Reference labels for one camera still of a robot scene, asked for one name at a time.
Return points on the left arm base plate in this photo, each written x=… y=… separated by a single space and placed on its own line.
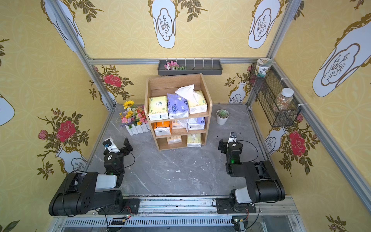
x=123 y=207

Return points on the green-yellow tissue pack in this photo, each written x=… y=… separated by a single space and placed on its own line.
x=158 y=108

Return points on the white purple tissue pack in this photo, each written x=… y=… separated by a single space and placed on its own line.
x=196 y=123

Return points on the yellow tissue pack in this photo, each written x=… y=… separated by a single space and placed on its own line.
x=195 y=99

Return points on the black wire wall basket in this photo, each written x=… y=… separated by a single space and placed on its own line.
x=266 y=90

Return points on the dark wall hook rack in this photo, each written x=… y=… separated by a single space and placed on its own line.
x=192 y=66

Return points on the artificial flowers white fence planter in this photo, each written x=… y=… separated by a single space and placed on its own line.
x=133 y=118

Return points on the yellow floral pack bottom shelf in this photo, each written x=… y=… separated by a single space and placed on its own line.
x=194 y=140

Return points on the printed lidded jar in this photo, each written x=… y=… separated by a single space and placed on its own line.
x=263 y=67

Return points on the wooden three-tier shelf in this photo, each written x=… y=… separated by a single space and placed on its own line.
x=161 y=86

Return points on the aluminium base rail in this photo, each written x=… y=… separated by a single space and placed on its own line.
x=188 y=211

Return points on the peach tissue pack bottom shelf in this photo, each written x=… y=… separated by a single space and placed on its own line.
x=174 y=139

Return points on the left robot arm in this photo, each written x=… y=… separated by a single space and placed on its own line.
x=82 y=192

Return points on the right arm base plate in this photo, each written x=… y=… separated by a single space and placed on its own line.
x=230 y=206

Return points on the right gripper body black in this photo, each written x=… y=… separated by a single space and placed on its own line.
x=232 y=145

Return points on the clear jar white lid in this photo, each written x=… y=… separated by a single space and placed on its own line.
x=283 y=100

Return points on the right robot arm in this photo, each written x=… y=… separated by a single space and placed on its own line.
x=262 y=181

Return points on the small cactus white pot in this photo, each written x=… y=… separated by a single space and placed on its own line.
x=222 y=116

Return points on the orange tissue pack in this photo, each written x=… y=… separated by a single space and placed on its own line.
x=162 y=128

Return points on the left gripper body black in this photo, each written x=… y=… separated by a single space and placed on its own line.
x=122 y=151

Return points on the pink flower on rack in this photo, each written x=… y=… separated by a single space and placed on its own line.
x=173 y=65

